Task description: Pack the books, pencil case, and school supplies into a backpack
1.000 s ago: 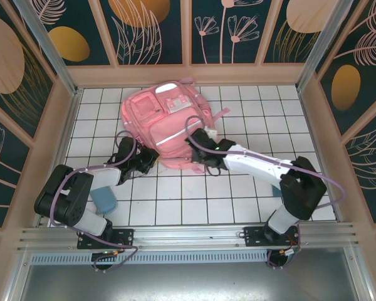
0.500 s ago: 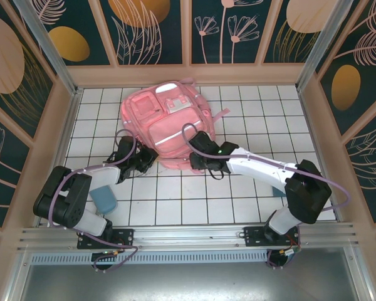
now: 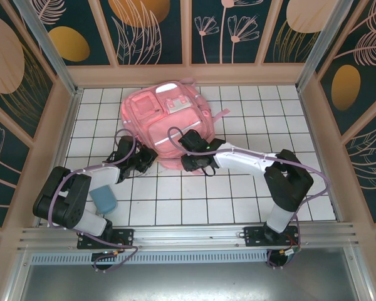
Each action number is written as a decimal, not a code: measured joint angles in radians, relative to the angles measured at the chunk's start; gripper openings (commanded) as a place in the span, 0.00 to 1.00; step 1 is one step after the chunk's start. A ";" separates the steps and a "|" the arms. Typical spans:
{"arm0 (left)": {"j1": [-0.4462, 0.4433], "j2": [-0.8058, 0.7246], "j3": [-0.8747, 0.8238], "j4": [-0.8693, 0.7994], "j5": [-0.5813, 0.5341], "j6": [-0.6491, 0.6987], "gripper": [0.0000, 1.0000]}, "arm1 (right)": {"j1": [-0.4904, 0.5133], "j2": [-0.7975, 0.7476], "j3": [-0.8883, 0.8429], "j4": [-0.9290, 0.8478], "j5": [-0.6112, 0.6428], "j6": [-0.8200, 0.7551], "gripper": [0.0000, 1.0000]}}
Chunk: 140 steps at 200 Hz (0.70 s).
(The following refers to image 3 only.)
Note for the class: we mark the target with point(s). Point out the pink school backpack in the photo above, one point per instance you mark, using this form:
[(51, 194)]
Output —
[(163, 125)]

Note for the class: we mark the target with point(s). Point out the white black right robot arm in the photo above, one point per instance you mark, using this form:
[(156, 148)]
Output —
[(247, 158)]

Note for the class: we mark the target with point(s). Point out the wall panel with peach oval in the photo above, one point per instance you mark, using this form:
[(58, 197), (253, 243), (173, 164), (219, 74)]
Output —
[(300, 19)]

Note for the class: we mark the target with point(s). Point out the wall panel large peach oval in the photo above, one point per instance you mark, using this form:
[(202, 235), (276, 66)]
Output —
[(6, 56)]

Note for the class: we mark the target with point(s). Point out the wall panel leaf outlines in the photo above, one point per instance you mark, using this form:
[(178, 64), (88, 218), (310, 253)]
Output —
[(369, 166)]

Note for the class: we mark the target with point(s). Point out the grey sheet metal panel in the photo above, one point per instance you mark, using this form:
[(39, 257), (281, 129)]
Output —
[(188, 282)]

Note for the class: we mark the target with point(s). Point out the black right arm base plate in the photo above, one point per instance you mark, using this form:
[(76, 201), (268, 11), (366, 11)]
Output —
[(253, 236)]

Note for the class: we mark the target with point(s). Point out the wall panel with orange oval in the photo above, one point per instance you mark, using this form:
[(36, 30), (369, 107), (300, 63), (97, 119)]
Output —
[(69, 44)]

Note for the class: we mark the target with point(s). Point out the aluminium corner post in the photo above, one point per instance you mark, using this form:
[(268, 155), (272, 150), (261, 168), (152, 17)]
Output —
[(326, 40), (44, 37)]

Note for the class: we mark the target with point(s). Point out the wall panel oval and feather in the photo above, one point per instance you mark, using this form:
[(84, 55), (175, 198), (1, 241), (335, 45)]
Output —
[(346, 87)]

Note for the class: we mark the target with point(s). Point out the light blue pencil case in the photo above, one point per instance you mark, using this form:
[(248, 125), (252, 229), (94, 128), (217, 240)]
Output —
[(103, 197)]

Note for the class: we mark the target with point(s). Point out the aluminium side rail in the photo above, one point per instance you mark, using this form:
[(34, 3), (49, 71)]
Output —
[(69, 119), (313, 131)]

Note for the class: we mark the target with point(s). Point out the long aluminium mounting rail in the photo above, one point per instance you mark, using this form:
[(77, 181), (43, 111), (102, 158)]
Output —
[(188, 233)]

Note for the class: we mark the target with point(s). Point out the wall panel single flower outline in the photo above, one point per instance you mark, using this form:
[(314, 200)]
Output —
[(3, 163)]

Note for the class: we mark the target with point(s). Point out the wall panel with pink flowers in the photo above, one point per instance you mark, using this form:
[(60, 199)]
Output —
[(225, 31)]

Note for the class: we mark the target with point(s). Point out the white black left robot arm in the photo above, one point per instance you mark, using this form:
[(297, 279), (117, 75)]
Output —
[(97, 175)]

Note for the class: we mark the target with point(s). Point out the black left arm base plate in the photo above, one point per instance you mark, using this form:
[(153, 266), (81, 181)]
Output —
[(125, 238)]

